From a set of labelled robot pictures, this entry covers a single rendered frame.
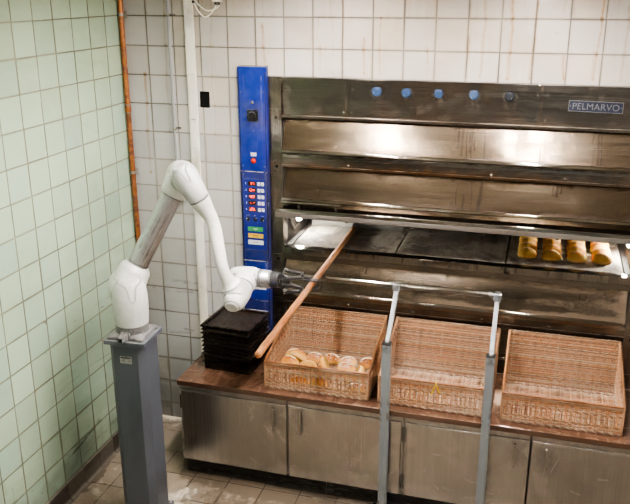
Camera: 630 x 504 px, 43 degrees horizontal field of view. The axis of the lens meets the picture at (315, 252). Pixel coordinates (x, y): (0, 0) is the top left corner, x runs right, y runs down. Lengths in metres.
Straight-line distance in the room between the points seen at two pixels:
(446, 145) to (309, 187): 0.76
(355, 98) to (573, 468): 2.07
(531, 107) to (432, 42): 0.57
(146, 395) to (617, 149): 2.50
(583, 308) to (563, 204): 0.55
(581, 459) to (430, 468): 0.71
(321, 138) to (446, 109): 0.66
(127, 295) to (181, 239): 0.99
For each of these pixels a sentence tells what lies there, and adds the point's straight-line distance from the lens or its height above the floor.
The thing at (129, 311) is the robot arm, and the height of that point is 1.14.
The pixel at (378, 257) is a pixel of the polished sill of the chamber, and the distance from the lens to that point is 4.24.
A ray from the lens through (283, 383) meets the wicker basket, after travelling 4.17.
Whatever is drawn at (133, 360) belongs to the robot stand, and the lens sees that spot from 3.79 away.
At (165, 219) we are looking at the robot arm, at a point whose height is 1.49.
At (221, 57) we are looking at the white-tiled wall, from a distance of 4.28.
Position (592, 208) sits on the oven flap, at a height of 1.52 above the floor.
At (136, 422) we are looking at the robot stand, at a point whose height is 0.58.
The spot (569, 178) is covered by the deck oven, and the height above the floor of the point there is 1.66.
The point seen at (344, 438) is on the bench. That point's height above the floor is 0.38.
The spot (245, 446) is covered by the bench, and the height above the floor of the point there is 0.24.
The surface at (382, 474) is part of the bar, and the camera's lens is 4.10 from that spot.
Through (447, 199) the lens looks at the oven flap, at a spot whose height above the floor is 1.51.
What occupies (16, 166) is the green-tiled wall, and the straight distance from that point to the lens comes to 3.76.
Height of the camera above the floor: 2.55
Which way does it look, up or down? 19 degrees down
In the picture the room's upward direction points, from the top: straight up
